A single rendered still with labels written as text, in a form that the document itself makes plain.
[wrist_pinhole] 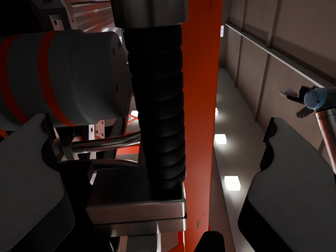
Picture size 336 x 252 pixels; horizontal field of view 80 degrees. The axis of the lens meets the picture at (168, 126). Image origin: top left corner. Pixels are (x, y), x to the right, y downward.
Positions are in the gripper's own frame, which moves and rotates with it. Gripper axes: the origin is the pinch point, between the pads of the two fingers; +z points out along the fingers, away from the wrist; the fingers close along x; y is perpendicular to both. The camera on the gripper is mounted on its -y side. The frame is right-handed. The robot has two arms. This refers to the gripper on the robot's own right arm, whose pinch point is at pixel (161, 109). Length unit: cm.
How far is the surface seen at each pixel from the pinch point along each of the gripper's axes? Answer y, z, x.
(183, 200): 9.1, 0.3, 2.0
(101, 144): 19.6, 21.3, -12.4
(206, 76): 19, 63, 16
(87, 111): 7.7, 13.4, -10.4
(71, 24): 0.2, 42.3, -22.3
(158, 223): 12.1, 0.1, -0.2
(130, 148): 255, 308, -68
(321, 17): 32, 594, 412
